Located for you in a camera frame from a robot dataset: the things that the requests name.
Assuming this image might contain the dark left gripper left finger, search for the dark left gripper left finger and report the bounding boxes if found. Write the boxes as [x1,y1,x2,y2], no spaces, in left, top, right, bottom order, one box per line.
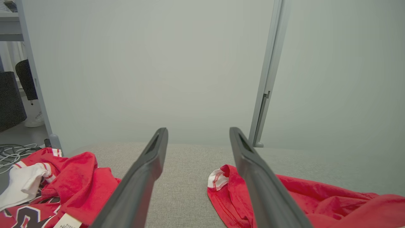
[90,128,169,228]

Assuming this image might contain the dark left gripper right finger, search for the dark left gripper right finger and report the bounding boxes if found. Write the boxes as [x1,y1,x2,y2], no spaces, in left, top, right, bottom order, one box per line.
[229,127,314,228]

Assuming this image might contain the red Bulls 23 jersey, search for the red Bulls 23 jersey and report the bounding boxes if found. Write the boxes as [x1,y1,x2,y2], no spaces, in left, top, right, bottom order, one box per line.
[0,147,122,228]

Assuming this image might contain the red shorts with white trim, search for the red shorts with white trim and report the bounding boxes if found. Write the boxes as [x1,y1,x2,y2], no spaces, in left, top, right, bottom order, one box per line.
[207,164,405,228]

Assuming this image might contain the grey partition leg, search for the grey partition leg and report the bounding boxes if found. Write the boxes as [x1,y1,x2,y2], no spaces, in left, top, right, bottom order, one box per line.
[49,134,63,155]

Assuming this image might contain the white shoe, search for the white shoe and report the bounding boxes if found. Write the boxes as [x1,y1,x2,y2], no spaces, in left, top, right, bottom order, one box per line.
[25,111,45,128]

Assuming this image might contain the black fabric box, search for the black fabric box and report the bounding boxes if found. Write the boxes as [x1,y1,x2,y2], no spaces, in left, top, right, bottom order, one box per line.
[0,71,27,132]

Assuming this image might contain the grey desk shelf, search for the grey desk shelf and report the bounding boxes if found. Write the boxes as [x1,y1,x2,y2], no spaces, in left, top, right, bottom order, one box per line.
[0,0,24,42]

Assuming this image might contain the grey floor cable bundle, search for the grey floor cable bundle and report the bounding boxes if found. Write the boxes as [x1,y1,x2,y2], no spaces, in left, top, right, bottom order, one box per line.
[0,143,42,174]

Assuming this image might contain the grey partition post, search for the grey partition post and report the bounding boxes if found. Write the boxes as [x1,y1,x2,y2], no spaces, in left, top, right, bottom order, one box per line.
[248,0,291,148]

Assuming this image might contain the grey partition edge frame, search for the grey partition edge frame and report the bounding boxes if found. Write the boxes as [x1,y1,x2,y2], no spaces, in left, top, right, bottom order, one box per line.
[14,0,53,137]

